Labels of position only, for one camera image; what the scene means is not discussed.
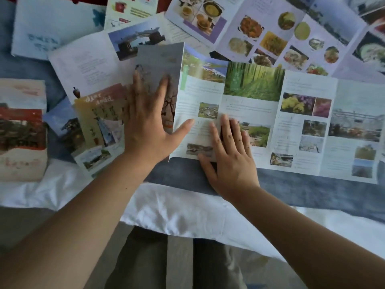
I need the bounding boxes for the person's left hand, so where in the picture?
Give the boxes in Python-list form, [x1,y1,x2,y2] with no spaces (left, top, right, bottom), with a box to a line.
[123,70,196,171]

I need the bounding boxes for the person's right hand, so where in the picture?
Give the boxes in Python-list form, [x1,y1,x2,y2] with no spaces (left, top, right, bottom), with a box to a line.
[197,114,261,203]

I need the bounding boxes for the brochure with nature photos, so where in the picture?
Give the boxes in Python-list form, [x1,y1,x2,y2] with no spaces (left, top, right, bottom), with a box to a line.
[135,42,383,185]

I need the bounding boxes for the person's right forearm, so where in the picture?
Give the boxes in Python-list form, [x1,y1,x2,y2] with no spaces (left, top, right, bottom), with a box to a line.
[224,185,385,289]

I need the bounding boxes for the person's left forearm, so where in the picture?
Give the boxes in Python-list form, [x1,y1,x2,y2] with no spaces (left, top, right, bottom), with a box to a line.
[0,152,164,289]

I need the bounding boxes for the white bed sheet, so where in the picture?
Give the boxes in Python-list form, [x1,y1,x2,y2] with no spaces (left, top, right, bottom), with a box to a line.
[0,159,385,264]

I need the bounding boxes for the blue bed runner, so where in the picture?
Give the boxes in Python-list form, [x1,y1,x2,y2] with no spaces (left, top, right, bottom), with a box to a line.
[0,0,385,224]

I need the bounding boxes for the beige brochure with tower picture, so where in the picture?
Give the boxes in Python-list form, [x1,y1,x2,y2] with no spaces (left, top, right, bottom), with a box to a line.
[71,83,128,179]

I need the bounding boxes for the unfolded brochure with food photos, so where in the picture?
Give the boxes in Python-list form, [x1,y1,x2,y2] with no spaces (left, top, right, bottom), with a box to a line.
[165,0,385,85]

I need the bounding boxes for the dark grey trousers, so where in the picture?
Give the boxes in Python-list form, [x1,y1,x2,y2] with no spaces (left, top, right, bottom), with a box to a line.
[104,226,248,289]

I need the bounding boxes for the white brochure with building photo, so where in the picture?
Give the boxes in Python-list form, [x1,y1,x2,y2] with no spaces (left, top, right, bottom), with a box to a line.
[48,13,211,105]

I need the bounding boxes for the blue brochure with pagoda photo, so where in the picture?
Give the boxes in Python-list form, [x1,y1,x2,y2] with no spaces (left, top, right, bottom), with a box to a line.
[43,97,86,154]

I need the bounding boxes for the white leaflet with red cup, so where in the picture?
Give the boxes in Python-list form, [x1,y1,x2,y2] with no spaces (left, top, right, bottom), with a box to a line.
[104,0,160,31]

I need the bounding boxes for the red and beige brochure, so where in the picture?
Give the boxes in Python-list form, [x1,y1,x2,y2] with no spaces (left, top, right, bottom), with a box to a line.
[0,78,49,183]

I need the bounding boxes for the white paper with blue print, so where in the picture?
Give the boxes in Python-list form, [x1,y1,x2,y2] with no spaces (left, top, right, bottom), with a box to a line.
[11,0,106,61]

